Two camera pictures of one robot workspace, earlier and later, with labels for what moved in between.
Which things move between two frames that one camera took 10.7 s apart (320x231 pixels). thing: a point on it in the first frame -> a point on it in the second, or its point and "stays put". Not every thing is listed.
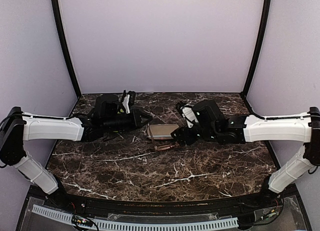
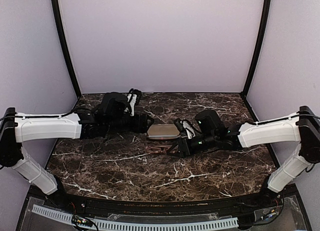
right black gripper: (182, 133) -> (182, 153)
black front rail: (160, 208) stays put
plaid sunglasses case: (161, 131) stays put
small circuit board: (81, 220) stays put
